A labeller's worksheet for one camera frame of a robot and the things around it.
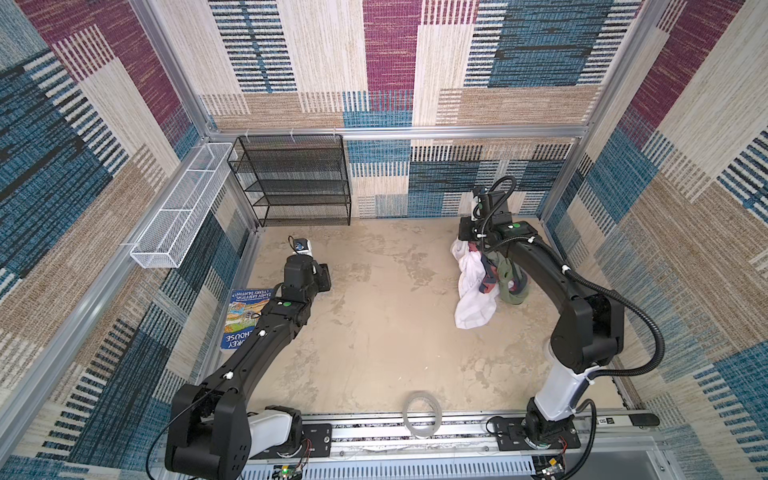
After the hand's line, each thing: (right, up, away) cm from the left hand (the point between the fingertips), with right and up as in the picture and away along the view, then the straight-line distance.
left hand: (317, 261), depth 85 cm
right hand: (+43, +10, +5) cm, 44 cm away
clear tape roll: (+33, -38, -6) cm, 51 cm away
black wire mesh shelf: (-13, +29, +24) cm, 40 cm away
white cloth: (+47, -15, +9) cm, 50 cm away
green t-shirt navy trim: (+59, -7, +9) cm, 60 cm away
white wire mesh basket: (-32, +7, -13) cm, 35 cm away
